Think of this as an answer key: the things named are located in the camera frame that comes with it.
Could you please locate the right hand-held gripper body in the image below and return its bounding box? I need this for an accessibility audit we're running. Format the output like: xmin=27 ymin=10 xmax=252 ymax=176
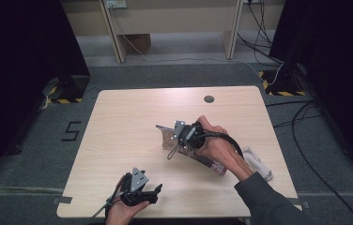
xmin=155 ymin=120 xmax=208 ymax=150

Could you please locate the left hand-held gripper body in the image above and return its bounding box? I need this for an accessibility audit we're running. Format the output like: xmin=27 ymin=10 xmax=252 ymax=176
xmin=119 ymin=167 xmax=159 ymax=207

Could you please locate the red illustrated magazine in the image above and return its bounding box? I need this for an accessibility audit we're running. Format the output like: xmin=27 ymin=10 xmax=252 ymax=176
xmin=161 ymin=127 xmax=229 ymax=176

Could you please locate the beige cloth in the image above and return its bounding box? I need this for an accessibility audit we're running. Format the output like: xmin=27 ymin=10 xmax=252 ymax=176
xmin=242 ymin=146 xmax=274 ymax=182

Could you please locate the person's left hand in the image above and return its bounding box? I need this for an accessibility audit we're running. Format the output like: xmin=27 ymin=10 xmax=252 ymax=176
xmin=105 ymin=176 xmax=150 ymax=225

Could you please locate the person's right hand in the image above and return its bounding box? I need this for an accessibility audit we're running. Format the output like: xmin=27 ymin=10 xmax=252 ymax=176
xmin=195 ymin=115 xmax=244 ymax=172

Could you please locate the grey tape piece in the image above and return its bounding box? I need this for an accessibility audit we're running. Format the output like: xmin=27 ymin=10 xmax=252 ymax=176
xmin=290 ymin=198 xmax=311 ymax=210
xmin=52 ymin=196 xmax=73 ymax=205

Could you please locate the black stand base striped tape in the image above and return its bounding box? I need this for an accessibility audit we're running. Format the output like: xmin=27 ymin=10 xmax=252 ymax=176
xmin=50 ymin=74 xmax=91 ymax=105
xmin=257 ymin=62 xmax=307 ymax=98

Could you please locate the brown cardboard box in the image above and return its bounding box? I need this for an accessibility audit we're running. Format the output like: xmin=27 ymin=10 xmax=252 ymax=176
xmin=121 ymin=33 xmax=152 ymax=54

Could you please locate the beige wooden desk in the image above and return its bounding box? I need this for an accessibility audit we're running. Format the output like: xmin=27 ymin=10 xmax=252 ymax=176
xmin=61 ymin=0 xmax=286 ymax=64

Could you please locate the white power socket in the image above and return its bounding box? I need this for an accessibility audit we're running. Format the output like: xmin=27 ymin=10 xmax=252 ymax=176
xmin=104 ymin=0 xmax=128 ymax=9

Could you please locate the black curtain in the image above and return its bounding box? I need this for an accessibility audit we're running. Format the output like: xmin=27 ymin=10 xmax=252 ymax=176
xmin=268 ymin=0 xmax=353 ymax=179
xmin=0 ymin=0 xmax=90 ymax=188

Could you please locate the left hand-held gripper black cable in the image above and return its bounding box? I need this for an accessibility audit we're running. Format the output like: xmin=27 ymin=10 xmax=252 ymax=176
xmin=91 ymin=172 xmax=131 ymax=218

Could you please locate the hand-held gripper black cable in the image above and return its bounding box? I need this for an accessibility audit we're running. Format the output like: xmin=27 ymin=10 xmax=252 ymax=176
xmin=196 ymin=130 xmax=244 ymax=158
xmin=91 ymin=172 xmax=131 ymax=218

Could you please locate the right hand-held gripper black cable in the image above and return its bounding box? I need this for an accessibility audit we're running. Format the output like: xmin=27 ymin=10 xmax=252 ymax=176
xmin=196 ymin=130 xmax=244 ymax=158

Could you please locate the white floor cable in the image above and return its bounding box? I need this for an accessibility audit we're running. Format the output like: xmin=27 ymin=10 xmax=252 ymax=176
xmin=110 ymin=7 xmax=284 ymax=86

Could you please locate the long black floor cable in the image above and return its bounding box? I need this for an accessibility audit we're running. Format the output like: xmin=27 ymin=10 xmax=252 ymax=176
xmin=291 ymin=101 xmax=353 ymax=225

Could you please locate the thin black floor cable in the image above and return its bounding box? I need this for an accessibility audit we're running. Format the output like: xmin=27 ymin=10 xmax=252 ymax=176
xmin=265 ymin=99 xmax=315 ymax=108
xmin=272 ymin=112 xmax=323 ymax=129

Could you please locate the black cable bundle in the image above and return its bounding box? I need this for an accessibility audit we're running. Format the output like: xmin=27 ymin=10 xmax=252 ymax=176
xmin=237 ymin=0 xmax=284 ymax=65

